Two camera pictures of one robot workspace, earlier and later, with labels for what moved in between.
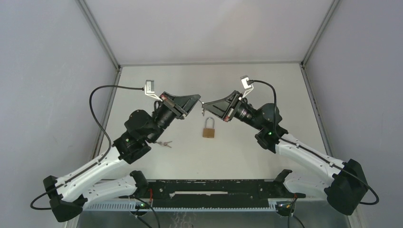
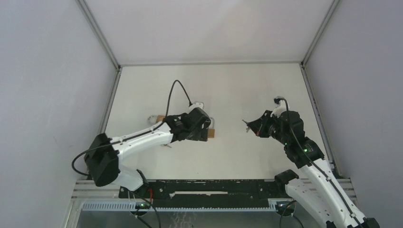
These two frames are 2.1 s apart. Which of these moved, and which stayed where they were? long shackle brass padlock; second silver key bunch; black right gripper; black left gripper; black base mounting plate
Moved: black right gripper; black left gripper
Stayed: black base mounting plate; long shackle brass padlock; second silver key bunch
